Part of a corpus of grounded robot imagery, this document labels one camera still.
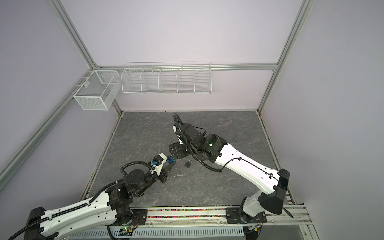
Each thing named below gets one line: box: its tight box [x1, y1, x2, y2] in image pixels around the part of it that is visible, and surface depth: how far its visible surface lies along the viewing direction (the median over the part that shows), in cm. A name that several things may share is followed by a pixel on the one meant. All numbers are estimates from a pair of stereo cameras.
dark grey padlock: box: [184, 159, 192, 169], surface depth 94 cm
